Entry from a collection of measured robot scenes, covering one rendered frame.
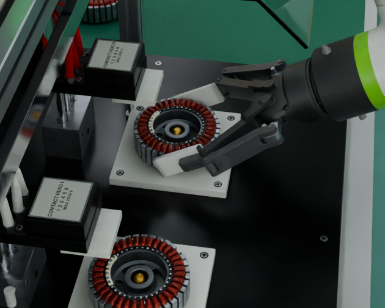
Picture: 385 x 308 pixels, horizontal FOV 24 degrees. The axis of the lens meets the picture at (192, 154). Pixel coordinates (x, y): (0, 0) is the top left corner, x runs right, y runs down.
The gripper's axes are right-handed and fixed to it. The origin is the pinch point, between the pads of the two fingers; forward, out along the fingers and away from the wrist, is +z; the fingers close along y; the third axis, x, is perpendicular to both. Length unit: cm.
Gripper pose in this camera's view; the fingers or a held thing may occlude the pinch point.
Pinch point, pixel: (178, 132)
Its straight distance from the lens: 115.6
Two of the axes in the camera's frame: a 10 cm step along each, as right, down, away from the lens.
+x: -4.9, -6.8, -5.5
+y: 1.6, -6.9, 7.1
